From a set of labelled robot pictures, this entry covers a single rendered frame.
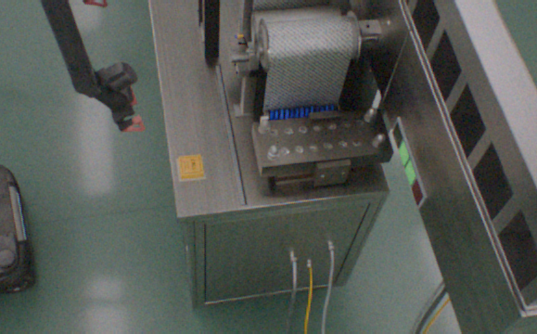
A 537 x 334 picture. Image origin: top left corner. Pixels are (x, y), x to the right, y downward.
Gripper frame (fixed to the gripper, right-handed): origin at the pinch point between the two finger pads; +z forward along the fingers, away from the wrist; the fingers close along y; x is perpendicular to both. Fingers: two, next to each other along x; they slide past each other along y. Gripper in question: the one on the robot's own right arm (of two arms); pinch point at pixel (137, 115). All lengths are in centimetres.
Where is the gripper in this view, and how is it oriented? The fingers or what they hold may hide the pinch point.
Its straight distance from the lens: 199.5
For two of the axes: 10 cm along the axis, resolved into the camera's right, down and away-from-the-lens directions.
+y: -3.2, -8.2, 4.7
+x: -8.6, 4.6, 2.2
